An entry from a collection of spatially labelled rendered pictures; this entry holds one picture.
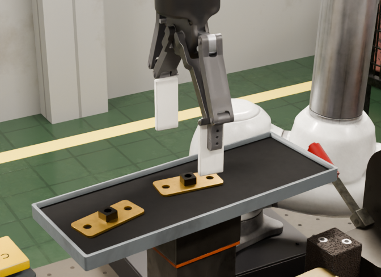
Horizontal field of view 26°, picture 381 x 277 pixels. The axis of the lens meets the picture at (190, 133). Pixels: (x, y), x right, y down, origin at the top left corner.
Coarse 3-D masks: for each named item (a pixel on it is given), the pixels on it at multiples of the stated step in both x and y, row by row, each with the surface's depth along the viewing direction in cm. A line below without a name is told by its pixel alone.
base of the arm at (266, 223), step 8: (256, 216) 165; (264, 216) 171; (248, 224) 164; (256, 224) 165; (264, 224) 168; (272, 224) 169; (280, 224) 170; (240, 232) 163; (248, 232) 164; (256, 232) 166; (264, 232) 167; (272, 232) 169; (280, 232) 170; (240, 240) 163; (248, 240) 164; (256, 240) 166; (240, 248) 163
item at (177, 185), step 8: (184, 176) 103; (192, 176) 103; (208, 176) 105; (216, 176) 105; (160, 184) 103; (168, 184) 103; (176, 184) 103; (184, 184) 103; (192, 184) 103; (200, 184) 103; (208, 184) 103; (216, 184) 103; (160, 192) 101; (168, 192) 101; (176, 192) 101; (184, 192) 102
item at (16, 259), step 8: (0, 240) 92; (8, 240) 92; (0, 248) 91; (8, 248) 91; (16, 248) 91; (0, 256) 89; (8, 256) 89; (16, 256) 89; (24, 256) 89; (0, 264) 88; (8, 264) 88; (16, 264) 88; (24, 264) 88; (0, 272) 87; (8, 272) 88
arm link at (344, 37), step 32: (352, 0) 140; (320, 32) 146; (352, 32) 143; (320, 64) 148; (352, 64) 145; (320, 96) 150; (352, 96) 148; (320, 128) 150; (352, 128) 150; (352, 160) 150; (320, 192) 153; (352, 192) 152
